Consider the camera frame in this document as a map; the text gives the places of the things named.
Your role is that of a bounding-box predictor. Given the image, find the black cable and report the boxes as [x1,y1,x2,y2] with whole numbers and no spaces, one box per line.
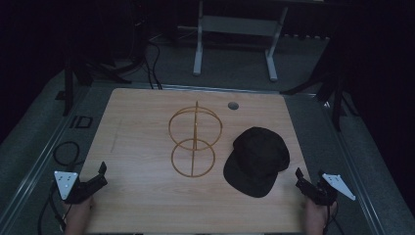
[52,140,86,172]
[143,38,163,90]
[36,182,71,235]

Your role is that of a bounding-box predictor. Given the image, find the black cap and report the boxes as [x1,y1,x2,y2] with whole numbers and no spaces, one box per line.
[222,126,291,199]

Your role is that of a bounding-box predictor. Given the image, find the black tripod stand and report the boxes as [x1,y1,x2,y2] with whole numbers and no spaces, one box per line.
[62,0,155,118]
[280,35,360,133]

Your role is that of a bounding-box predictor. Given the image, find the white metal stand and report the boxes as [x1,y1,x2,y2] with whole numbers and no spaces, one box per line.
[192,0,290,82]

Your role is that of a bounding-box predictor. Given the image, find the person's left hand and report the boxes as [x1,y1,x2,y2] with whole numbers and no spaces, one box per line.
[63,196,96,235]

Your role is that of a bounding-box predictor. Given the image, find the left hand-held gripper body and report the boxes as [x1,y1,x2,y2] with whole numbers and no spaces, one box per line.
[53,170,109,206]

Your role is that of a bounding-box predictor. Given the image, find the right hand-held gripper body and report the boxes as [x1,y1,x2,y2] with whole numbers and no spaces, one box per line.
[295,171,356,207]

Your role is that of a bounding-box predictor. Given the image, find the gold wire hat stand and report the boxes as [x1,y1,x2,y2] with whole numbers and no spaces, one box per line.
[167,100,224,178]

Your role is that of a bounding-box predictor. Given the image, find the person's right hand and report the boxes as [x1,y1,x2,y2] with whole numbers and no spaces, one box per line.
[303,197,339,235]

